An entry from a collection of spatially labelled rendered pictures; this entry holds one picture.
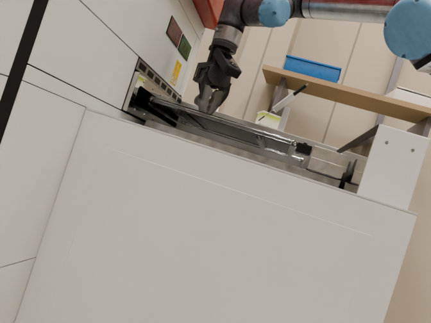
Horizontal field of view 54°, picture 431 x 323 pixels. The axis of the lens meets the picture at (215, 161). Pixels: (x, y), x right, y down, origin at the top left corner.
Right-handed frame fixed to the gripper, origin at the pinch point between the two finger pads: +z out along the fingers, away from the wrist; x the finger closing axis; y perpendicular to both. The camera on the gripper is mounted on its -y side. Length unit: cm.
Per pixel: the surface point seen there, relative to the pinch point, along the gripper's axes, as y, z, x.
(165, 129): -1.7, 7.3, 10.6
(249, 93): 147, -44, -109
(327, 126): 124, -41, -166
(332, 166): -31.4, 4.1, -18.3
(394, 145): -50, -2, -13
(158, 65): 5.6, -8.3, 15.0
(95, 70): -17.5, 2.2, 34.9
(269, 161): -19.6, 7.1, -10.0
